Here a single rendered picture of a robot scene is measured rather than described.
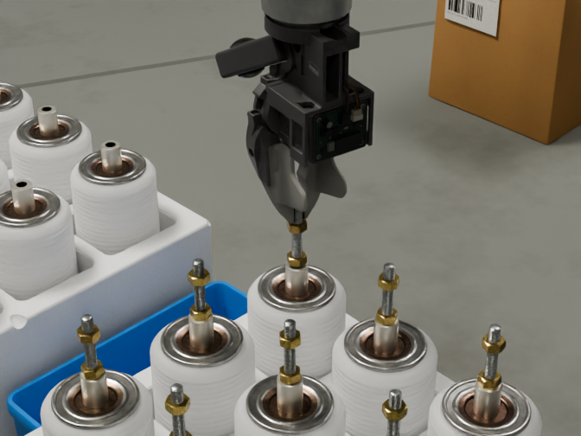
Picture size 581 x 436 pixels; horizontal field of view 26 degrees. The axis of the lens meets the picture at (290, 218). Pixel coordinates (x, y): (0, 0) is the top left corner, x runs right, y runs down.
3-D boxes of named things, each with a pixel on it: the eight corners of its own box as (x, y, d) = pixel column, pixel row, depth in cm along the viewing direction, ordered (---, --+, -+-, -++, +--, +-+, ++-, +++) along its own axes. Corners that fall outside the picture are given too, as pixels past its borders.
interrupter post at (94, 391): (102, 414, 107) (98, 385, 105) (77, 407, 108) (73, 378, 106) (114, 397, 109) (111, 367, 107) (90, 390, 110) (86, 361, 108)
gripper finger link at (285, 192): (292, 254, 112) (296, 163, 107) (258, 223, 116) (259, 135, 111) (322, 245, 114) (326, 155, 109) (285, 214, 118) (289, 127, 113)
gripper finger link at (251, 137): (254, 189, 112) (255, 101, 107) (245, 182, 113) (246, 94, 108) (298, 176, 114) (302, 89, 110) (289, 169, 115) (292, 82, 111)
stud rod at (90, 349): (94, 393, 107) (86, 322, 103) (86, 388, 107) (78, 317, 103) (102, 386, 107) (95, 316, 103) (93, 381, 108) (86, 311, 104)
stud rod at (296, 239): (303, 273, 121) (303, 207, 117) (300, 278, 120) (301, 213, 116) (292, 272, 121) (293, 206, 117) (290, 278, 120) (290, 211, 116)
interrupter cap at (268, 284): (346, 307, 119) (346, 302, 119) (269, 321, 118) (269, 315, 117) (322, 263, 126) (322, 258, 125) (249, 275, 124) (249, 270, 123)
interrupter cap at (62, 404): (115, 441, 104) (114, 435, 104) (35, 419, 106) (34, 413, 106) (155, 385, 110) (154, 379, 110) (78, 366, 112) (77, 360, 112)
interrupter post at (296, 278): (312, 296, 121) (312, 268, 119) (288, 300, 120) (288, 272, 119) (304, 282, 123) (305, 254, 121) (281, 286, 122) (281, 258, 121)
